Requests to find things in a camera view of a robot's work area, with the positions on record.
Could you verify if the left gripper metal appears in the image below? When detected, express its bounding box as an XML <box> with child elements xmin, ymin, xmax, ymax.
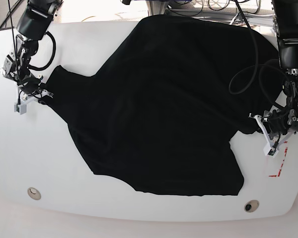
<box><xmin>262</xmin><ymin>68</ymin><xmax>298</xmax><ymax>139</ymax></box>

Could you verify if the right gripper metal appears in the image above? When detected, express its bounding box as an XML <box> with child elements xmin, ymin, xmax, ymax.
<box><xmin>1</xmin><ymin>34</ymin><xmax>38</xmax><ymax>83</ymax></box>

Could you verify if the black t-shirt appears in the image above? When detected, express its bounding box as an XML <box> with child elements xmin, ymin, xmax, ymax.
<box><xmin>43</xmin><ymin>15</ymin><xmax>282</xmax><ymax>196</ymax></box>

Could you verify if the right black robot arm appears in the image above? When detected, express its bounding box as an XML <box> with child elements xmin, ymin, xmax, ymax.
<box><xmin>1</xmin><ymin>0</ymin><xmax>63</xmax><ymax>99</ymax></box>

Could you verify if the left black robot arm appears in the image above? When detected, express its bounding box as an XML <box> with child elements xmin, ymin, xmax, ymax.
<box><xmin>259</xmin><ymin>0</ymin><xmax>298</xmax><ymax>139</ymax></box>

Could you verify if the red tape rectangle marking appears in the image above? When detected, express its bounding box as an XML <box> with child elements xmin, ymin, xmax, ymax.
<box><xmin>266</xmin><ymin>144</ymin><xmax>288</xmax><ymax>178</ymax></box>

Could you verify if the right table grommet hole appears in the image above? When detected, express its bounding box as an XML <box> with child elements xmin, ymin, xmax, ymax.
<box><xmin>244</xmin><ymin>200</ymin><xmax>259</xmax><ymax>213</ymax></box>

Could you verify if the table grommet hole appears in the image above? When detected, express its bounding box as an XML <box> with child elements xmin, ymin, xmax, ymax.
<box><xmin>244</xmin><ymin>200</ymin><xmax>259</xmax><ymax>213</ymax></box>
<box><xmin>27</xmin><ymin>187</ymin><xmax>42</xmax><ymax>201</ymax></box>

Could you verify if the left table grommet hole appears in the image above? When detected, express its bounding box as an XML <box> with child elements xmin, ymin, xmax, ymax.
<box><xmin>27</xmin><ymin>187</ymin><xmax>42</xmax><ymax>201</ymax></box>

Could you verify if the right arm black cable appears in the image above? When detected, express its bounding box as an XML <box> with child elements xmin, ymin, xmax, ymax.
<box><xmin>7</xmin><ymin>0</ymin><xmax>57</xmax><ymax>85</ymax></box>

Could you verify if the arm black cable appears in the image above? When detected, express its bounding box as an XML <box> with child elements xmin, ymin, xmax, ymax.
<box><xmin>7</xmin><ymin>0</ymin><xmax>57</xmax><ymax>85</ymax></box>
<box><xmin>228</xmin><ymin>0</ymin><xmax>289</xmax><ymax>112</ymax></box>

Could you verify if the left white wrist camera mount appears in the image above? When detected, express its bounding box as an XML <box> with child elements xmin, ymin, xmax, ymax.
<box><xmin>249</xmin><ymin>113</ymin><xmax>295</xmax><ymax>158</ymax></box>

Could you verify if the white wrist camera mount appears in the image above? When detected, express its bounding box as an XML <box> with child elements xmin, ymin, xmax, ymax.
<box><xmin>13</xmin><ymin>75</ymin><xmax>55</xmax><ymax>115</ymax></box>
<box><xmin>249</xmin><ymin>113</ymin><xmax>295</xmax><ymax>158</ymax></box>

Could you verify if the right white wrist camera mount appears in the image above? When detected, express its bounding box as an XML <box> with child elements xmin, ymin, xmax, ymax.
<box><xmin>13</xmin><ymin>75</ymin><xmax>55</xmax><ymax>115</ymax></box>

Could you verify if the black floor cable left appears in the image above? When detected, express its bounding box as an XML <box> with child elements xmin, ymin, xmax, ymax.
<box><xmin>0</xmin><ymin>0</ymin><xmax>23</xmax><ymax>29</ymax></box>

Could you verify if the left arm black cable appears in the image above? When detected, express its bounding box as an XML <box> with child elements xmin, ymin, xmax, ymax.
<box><xmin>228</xmin><ymin>0</ymin><xmax>289</xmax><ymax>112</ymax></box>

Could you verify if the black coiled cable bundle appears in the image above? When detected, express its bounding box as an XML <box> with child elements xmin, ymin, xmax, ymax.
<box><xmin>206</xmin><ymin>0</ymin><xmax>261</xmax><ymax>15</ymax></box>

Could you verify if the aluminium frame stand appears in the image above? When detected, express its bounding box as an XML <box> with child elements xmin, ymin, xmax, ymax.
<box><xmin>146</xmin><ymin>0</ymin><xmax>170</xmax><ymax>16</ymax></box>

